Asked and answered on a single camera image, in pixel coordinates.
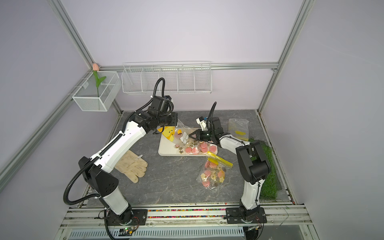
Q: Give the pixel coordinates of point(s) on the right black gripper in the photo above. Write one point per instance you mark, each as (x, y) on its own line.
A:
(198, 135)

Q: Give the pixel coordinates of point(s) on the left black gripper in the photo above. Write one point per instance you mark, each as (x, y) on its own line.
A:
(174, 116)

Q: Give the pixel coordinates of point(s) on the cookie ziploc bag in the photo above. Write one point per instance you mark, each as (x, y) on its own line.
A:
(213, 171)
(174, 133)
(239, 128)

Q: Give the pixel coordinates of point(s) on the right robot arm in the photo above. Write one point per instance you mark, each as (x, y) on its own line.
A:
(253, 163)

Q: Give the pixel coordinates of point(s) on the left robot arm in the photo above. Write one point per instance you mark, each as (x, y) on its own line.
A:
(157, 113)

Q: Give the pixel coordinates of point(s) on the poured wrapped cookie pile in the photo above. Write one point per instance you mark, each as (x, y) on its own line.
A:
(196, 148)

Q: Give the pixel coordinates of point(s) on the white rectangular tray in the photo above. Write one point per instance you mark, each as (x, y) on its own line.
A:
(166, 148)

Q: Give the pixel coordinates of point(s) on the beige work glove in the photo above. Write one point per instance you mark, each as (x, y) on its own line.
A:
(131, 167)

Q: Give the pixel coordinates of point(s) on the pink artificial tulip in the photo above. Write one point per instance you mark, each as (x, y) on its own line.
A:
(98, 79)

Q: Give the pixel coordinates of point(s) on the green artificial grass mat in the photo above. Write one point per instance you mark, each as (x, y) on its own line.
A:
(271, 185)

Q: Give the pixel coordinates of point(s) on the white wire wall basket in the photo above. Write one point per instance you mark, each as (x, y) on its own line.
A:
(180, 77)

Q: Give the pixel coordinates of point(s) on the white mesh wall box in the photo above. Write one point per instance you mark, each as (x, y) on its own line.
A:
(86, 95)

